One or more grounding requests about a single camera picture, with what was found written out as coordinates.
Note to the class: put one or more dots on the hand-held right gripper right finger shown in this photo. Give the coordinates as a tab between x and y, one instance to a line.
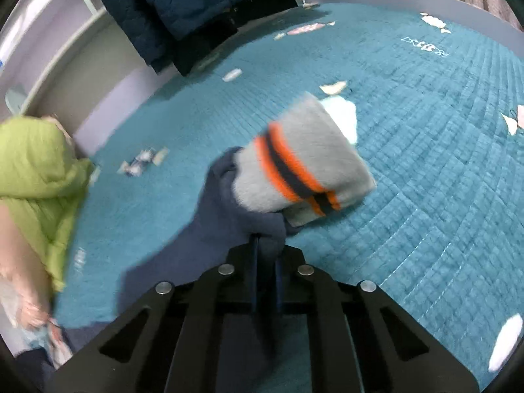
279	286

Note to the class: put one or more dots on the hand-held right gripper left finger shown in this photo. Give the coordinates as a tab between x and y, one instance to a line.
254	278

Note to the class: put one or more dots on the navy garment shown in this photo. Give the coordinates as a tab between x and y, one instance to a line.
196	245

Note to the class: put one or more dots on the grey sweater with orange stripes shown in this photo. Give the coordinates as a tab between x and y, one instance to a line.
311	139

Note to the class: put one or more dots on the teal quilted blanket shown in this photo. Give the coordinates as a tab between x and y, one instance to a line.
409	151

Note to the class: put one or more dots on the white patterned cloth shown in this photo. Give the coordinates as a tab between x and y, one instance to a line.
61	344

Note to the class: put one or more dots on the black hanging garment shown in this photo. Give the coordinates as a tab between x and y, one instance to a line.
204	53

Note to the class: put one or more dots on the green and pink puffer jacket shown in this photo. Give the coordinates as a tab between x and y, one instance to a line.
32	163

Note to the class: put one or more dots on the navy quilted puffer jacket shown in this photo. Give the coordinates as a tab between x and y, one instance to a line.
184	4

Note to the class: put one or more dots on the white shelf unit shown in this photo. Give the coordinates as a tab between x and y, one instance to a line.
49	49

